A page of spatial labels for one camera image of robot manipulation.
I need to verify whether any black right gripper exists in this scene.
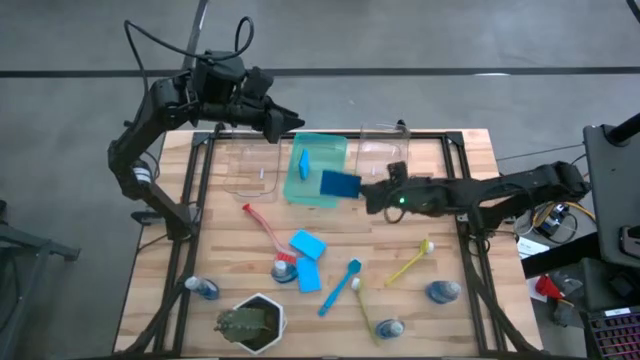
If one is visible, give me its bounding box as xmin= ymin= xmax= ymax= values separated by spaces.
xmin=360 ymin=178 xmax=440 ymax=218

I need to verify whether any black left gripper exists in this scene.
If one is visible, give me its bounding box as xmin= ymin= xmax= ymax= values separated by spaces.
xmin=199 ymin=97 xmax=306 ymax=145

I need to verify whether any blue dish brush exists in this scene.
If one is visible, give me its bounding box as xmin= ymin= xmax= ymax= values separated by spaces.
xmin=317 ymin=257 xmax=363 ymax=318

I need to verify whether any red dish brush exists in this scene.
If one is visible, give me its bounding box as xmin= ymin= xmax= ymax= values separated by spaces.
xmin=241 ymin=202 xmax=300 ymax=265

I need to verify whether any blue Dawn dish soap bottle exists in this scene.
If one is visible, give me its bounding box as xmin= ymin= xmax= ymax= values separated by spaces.
xmin=425 ymin=279 xmax=463 ymax=305
xmin=270 ymin=259 xmax=300 ymax=285
xmin=374 ymin=318 xmax=407 ymax=341
xmin=183 ymin=275 xmax=221 ymax=301

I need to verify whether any clear plastic bin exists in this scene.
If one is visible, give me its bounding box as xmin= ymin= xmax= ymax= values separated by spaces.
xmin=353 ymin=122 xmax=412 ymax=186
xmin=223 ymin=130 xmax=283 ymax=198

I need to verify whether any teal translucent plastic bin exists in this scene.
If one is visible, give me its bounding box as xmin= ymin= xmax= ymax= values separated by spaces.
xmin=282 ymin=131 xmax=349 ymax=209

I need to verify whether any white paper sheet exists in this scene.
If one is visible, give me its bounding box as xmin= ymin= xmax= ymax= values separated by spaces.
xmin=516 ymin=236 xmax=551 ymax=260

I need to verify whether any cactus in white hexagonal pot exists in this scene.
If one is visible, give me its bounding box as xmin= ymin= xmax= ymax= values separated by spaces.
xmin=213 ymin=292 xmax=289 ymax=356

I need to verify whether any small red object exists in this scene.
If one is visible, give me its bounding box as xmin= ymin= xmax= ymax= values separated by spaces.
xmin=534 ymin=273 xmax=565 ymax=301

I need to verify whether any black device on cart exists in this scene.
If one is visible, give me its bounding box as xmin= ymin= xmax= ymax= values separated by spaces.
xmin=618 ymin=224 xmax=640 ymax=259

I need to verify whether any grey metal stand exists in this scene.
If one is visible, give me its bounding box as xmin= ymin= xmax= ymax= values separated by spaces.
xmin=0 ymin=199 xmax=82 ymax=360

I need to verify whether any laptop with lit keyboard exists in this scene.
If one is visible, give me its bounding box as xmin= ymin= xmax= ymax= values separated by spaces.
xmin=582 ymin=305 xmax=640 ymax=360

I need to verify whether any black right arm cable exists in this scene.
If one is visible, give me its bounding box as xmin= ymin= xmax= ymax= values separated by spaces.
xmin=383 ymin=203 xmax=408 ymax=225

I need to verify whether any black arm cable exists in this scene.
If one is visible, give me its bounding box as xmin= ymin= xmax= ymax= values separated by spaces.
xmin=383 ymin=203 xmax=408 ymax=225
xmin=123 ymin=16 xmax=255 ymax=84

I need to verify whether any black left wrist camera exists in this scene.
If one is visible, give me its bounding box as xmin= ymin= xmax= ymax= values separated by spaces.
xmin=243 ymin=66 xmax=276 ymax=101

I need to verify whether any black aluminium table frame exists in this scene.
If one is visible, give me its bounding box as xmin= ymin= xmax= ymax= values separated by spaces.
xmin=113 ymin=119 xmax=539 ymax=359

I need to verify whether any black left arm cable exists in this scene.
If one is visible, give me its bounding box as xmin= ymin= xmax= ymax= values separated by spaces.
xmin=123 ymin=16 xmax=255 ymax=84

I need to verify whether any power box with wires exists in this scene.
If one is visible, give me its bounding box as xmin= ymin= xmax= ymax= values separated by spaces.
xmin=514 ymin=199 xmax=599 ymax=241

